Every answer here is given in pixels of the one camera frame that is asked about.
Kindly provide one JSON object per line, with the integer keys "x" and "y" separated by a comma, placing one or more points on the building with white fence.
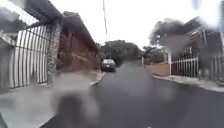
{"x": 203, "y": 50}

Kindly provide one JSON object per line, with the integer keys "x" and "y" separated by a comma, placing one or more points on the grey concrete pavement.
{"x": 200, "y": 83}
{"x": 26, "y": 106}

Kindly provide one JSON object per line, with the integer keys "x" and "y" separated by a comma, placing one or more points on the dark car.
{"x": 108, "y": 65}

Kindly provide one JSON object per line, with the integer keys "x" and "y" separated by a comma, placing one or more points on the dark asphalt road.
{"x": 140, "y": 100}

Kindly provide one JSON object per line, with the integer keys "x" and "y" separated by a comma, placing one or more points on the group of green trees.
{"x": 120, "y": 50}

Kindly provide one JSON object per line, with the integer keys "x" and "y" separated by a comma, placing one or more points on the brown wooden-fronted building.
{"x": 76, "y": 46}

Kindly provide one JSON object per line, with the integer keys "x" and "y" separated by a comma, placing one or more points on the low red brick wall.
{"x": 158, "y": 69}

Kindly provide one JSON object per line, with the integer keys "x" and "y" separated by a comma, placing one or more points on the tall dark tree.
{"x": 166, "y": 30}

